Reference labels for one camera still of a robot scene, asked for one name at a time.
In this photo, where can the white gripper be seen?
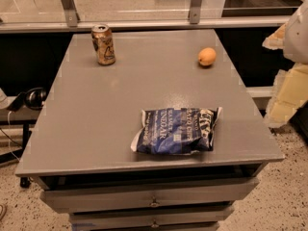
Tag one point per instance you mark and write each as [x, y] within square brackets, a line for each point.
[297, 36]

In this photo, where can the blue chip bag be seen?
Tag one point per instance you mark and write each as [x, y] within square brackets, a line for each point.
[171, 131]

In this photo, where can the orange soda can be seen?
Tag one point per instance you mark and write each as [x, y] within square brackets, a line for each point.
[102, 39]

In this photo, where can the orange fruit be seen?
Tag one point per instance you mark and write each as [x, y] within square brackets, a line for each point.
[207, 56]

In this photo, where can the grey lower drawer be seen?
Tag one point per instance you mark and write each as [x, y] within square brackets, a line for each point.
[152, 218]

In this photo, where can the grey drawer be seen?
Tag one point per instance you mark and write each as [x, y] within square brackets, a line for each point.
[149, 195]
[152, 218]

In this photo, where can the black headphones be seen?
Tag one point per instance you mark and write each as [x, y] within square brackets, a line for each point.
[33, 99]

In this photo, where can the grey upper drawer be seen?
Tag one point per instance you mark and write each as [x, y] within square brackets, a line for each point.
[149, 195]

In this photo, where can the right metal window bracket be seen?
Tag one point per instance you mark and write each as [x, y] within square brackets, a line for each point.
[194, 11]

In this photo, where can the metal window bracket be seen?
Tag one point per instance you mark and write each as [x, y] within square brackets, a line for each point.
[194, 11]
[70, 13]

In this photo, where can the left metal window bracket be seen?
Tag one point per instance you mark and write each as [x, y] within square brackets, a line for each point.
[70, 13]

